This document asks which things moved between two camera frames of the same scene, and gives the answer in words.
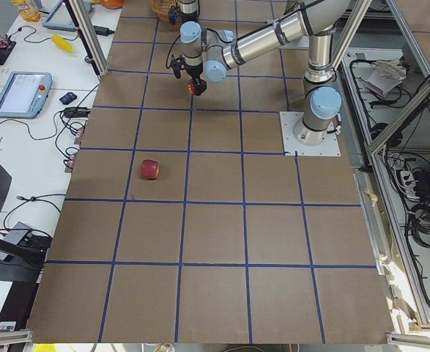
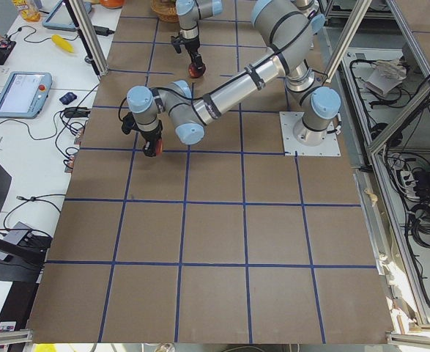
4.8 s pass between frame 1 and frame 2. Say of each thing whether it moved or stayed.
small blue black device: stayed
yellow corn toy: stayed
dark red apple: moved
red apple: moved
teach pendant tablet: stayed
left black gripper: moved
